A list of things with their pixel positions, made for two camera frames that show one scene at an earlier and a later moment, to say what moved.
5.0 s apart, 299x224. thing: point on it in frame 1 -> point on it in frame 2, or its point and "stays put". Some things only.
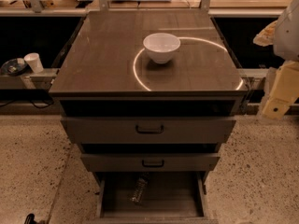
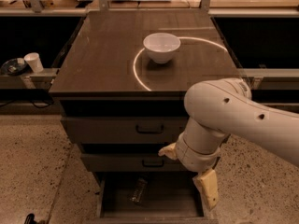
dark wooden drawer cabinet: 149,133 stays put
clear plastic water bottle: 138,189 stays put
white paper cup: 34,61 stays put
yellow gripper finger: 265,36 -> 192,153
